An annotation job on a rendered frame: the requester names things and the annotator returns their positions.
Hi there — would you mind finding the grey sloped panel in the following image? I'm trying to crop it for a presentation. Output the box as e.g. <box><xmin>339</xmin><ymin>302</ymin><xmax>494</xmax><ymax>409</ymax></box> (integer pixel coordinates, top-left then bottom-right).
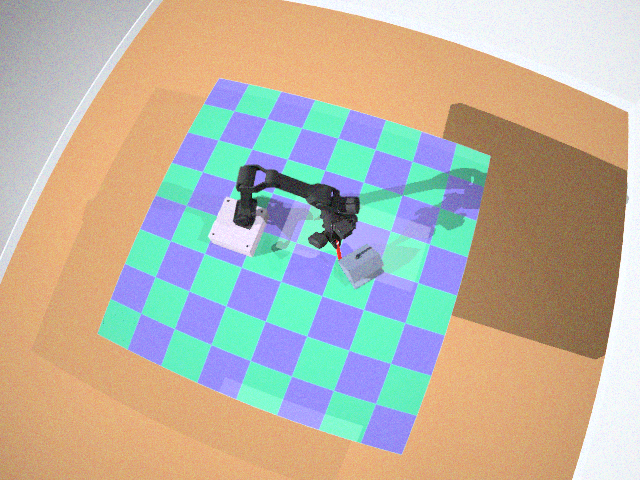
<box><xmin>338</xmin><ymin>244</ymin><xmax>384</xmax><ymax>290</ymax></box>

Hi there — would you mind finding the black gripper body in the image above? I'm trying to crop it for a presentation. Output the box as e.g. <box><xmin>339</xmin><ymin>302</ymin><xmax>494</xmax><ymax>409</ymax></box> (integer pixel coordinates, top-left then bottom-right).
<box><xmin>308</xmin><ymin>212</ymin><xmax>358</xmax><ymax>249</ymax></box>

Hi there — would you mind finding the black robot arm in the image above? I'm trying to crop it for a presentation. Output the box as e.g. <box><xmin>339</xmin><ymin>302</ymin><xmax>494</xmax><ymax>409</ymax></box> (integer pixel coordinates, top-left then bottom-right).
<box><xmin>233</xmin><ymin>164</ymin><xmax>360</xmax><ymax>240</ymax></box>

